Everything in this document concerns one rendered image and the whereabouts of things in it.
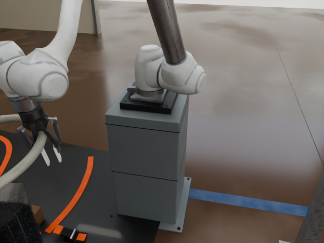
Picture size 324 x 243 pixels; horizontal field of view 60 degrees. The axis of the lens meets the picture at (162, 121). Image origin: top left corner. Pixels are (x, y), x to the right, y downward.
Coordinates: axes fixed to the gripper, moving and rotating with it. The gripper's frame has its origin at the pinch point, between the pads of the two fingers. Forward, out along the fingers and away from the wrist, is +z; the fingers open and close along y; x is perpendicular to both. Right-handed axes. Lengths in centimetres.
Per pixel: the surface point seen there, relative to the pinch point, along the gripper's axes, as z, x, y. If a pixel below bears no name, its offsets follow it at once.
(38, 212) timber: 73, -52, 35
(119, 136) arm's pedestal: 27, -39, -26
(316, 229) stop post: 74, 23, -107
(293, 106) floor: 118, -133, -223
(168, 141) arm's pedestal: 29, -25, -49
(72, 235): 83, -35, 18
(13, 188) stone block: 24.2, -19.7, 25.9
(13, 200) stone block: 25.2, -12.6, 25.6
